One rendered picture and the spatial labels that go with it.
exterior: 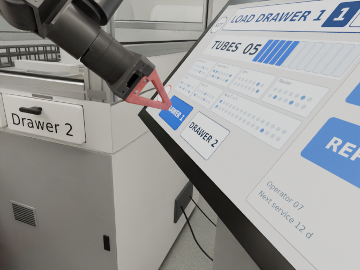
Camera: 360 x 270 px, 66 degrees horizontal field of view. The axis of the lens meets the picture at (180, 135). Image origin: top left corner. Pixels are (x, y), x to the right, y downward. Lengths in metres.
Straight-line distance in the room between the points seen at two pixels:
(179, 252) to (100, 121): 1.04
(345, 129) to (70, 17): 0.33
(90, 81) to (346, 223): 0.68
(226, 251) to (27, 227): 0.87
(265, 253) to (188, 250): 1.41
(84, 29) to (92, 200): 0.64
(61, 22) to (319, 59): 0.30
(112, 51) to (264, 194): 0.27
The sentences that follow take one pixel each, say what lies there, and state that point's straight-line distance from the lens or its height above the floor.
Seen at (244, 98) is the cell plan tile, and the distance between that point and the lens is 0.36.
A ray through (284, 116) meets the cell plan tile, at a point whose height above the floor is 1.05.
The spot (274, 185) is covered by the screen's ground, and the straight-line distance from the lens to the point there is 0.26.
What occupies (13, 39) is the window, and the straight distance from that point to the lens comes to 0.97.
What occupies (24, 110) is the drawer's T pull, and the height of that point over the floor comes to 0.91.
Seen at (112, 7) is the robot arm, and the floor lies 1.16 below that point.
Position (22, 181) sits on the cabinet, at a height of 0.62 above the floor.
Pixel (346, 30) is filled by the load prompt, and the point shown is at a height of 1.14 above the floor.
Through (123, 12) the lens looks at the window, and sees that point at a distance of 0.83.
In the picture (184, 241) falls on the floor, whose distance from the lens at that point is 1.70.
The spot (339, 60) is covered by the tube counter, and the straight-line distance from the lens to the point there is 0.32.
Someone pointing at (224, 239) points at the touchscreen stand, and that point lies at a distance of 0.54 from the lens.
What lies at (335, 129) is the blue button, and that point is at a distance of 0.27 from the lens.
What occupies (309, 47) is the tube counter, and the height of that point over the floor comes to 1.12.
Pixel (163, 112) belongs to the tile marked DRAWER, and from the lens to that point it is 0.50.
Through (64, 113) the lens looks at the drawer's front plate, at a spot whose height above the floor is 0.90.
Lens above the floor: 1.13
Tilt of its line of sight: 21 degrees down
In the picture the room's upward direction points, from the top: 2 degrees clockwise
